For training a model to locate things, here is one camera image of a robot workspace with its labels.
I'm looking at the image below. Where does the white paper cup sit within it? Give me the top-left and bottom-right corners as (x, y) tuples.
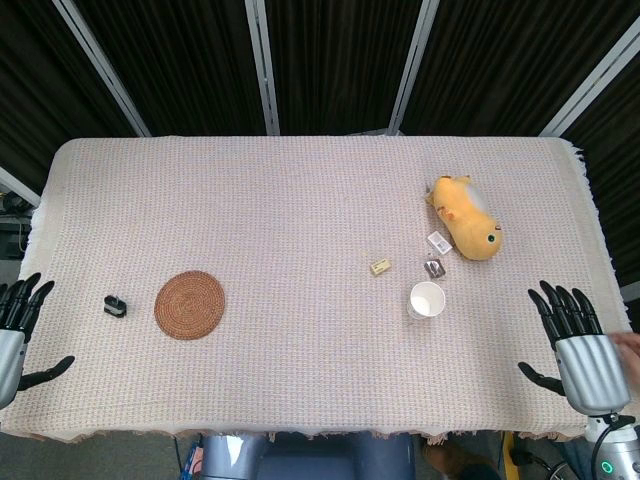
(406, 281), (447, 322)

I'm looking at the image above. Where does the white partition frame post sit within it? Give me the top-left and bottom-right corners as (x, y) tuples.
(0, 166), (42, 207)
(538, 19), (640, 138)
(243, 0), (282, 137)
(387, 0), (441, 136)
(51, 0), (152, 138)

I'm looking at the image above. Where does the grey blue robot torso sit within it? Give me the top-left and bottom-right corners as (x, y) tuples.
(198, 432), (417, 480)

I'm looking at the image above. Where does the yellow plush animal toy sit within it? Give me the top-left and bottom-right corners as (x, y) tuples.
(425, 173), (505, 263)

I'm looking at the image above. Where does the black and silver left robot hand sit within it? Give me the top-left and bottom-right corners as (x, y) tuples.
(0, 272), (76, 409)

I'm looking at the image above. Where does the brown shoe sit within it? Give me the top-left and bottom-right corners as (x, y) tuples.
(423, 439), (472, 477)

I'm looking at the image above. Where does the dark equipment with cables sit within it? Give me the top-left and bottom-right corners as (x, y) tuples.
(0, 192), (32, 260)

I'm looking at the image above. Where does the pinkish woven tablecloth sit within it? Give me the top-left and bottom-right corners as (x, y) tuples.
(0, 135), (634, 447)

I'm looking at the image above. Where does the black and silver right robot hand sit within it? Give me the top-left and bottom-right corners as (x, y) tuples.
(518, 279), (631, 416)

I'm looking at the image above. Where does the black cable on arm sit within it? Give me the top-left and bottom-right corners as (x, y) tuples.
(591, 411), (632, 474)

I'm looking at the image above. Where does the small white printed box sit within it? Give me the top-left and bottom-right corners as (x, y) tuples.
(426, 231), (454, 256)

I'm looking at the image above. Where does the brown woven rattan coaster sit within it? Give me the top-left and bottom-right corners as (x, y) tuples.
(153, 270), (227, 342)

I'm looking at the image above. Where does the blue printed package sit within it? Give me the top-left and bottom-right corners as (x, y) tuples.
(181, 438), (207, 480)

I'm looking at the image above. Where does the person's bare hand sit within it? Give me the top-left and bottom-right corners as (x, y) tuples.
(611, 332), (640, 374)

